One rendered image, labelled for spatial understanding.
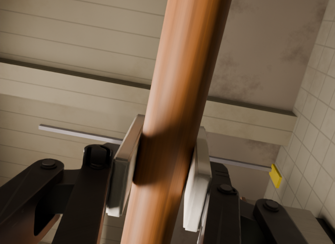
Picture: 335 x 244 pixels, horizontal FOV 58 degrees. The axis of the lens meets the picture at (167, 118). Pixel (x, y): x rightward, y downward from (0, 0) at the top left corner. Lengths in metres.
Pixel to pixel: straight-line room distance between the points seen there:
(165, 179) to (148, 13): 2.74
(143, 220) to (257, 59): 2.81
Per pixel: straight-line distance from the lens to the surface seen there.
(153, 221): 0.17
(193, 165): 0.15
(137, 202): 0.17
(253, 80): 2.98
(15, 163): 3.77
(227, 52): 2.89
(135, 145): 0.15
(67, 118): 3.27
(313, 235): 2.09
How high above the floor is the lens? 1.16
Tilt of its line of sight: level
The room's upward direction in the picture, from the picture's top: 80 degrees counter-clockwise
